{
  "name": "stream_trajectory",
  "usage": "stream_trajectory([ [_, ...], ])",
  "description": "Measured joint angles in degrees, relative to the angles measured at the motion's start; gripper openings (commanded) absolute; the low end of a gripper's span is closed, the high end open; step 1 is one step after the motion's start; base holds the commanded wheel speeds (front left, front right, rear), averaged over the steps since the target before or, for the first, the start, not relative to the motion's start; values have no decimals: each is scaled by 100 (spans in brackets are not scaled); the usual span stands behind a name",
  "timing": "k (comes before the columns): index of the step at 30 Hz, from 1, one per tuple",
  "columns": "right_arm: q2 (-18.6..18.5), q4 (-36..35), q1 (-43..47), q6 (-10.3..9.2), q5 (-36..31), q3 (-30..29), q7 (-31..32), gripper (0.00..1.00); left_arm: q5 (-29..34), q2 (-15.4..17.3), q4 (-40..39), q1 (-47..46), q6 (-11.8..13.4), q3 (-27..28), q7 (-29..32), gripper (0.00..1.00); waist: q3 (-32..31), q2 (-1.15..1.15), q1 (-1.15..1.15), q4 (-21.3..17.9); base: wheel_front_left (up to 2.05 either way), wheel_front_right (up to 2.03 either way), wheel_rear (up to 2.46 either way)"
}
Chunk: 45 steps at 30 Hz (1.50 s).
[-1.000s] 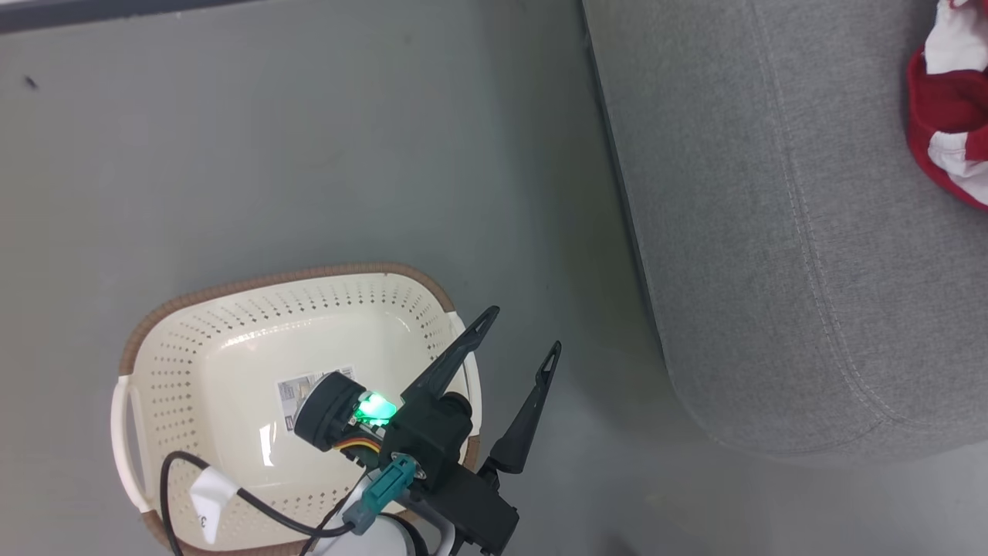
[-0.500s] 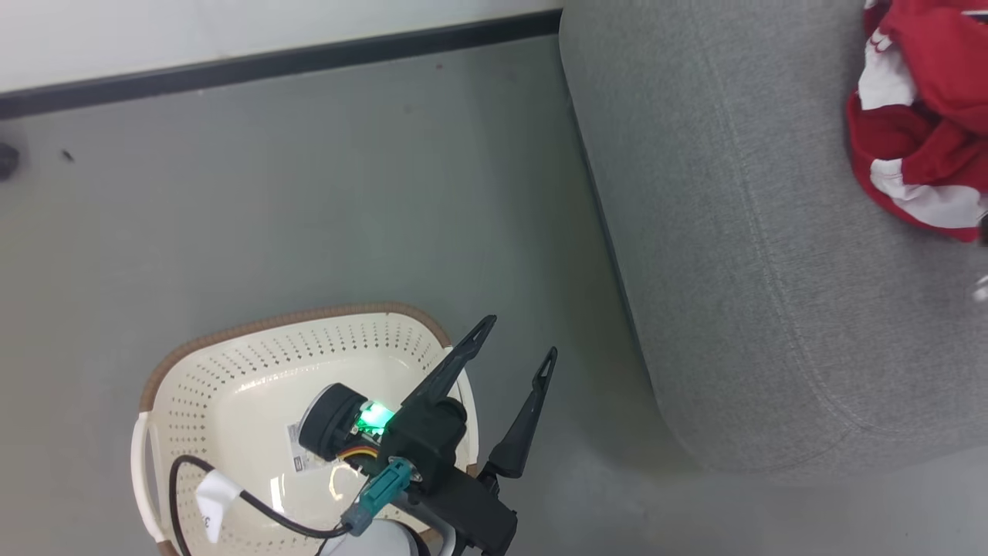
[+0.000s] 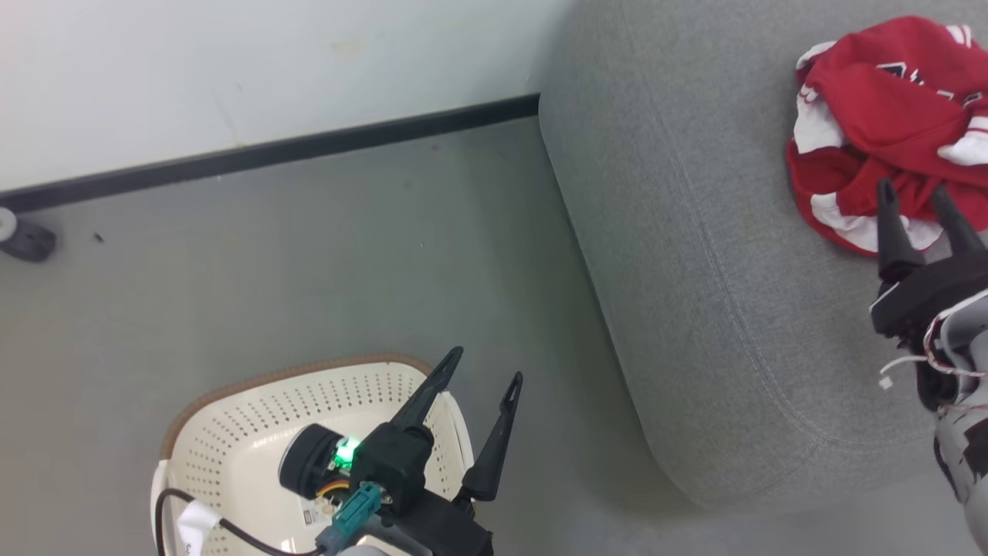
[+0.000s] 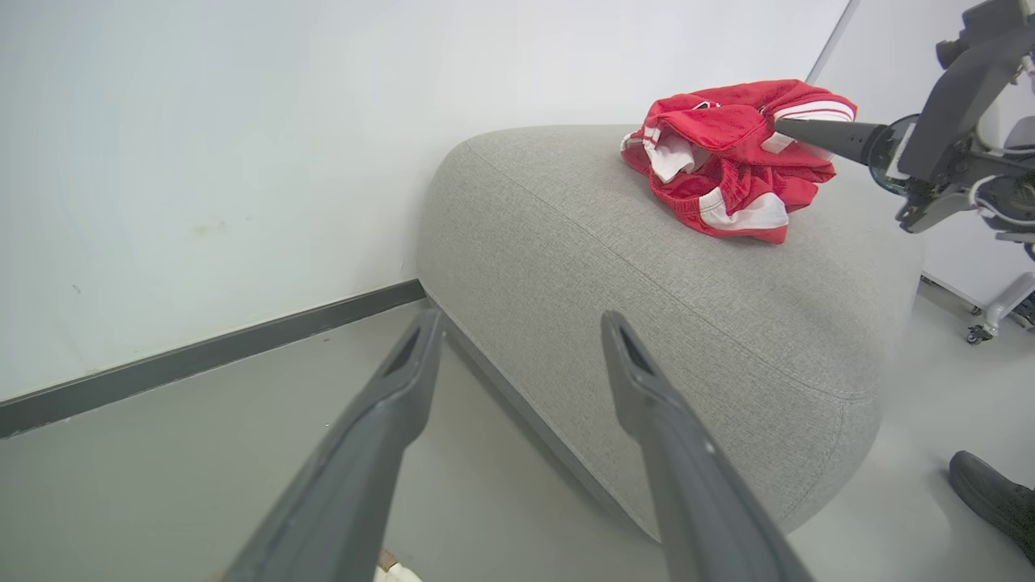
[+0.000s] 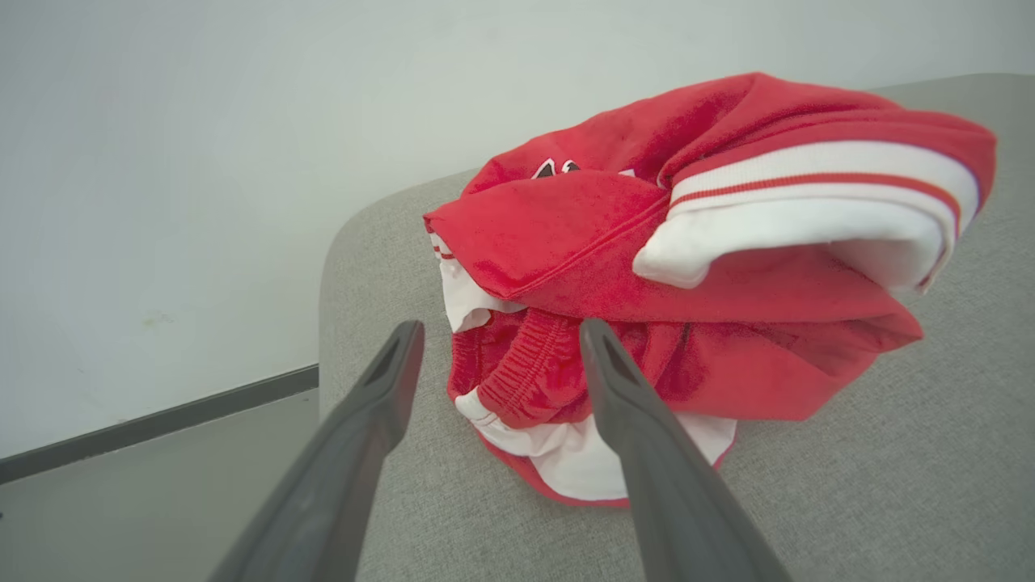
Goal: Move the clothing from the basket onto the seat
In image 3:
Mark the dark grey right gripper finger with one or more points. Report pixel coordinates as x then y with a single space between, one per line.
959 232
895 247

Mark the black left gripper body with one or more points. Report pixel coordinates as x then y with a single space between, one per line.
401 463

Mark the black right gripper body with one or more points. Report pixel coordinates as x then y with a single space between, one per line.
926 293

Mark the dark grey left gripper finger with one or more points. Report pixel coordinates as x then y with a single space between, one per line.
494 448
428 394

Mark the red white sports jersey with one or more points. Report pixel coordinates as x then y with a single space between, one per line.
872 116

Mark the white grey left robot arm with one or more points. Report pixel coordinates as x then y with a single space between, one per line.
367 551

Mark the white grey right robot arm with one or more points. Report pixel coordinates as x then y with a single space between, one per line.
965 432

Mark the cream perforated laundry basket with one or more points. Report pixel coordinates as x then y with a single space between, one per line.
231 448

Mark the grey fabric sofa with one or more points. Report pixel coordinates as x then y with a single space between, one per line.
710 232

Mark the white paper label tag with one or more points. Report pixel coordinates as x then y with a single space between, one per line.
194 523

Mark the dark baseboard strip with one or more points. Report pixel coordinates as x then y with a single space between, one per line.
270 154

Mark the black caster wheel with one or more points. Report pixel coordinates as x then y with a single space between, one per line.
32 242

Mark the round black wrist camera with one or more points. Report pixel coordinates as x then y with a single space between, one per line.
305 462

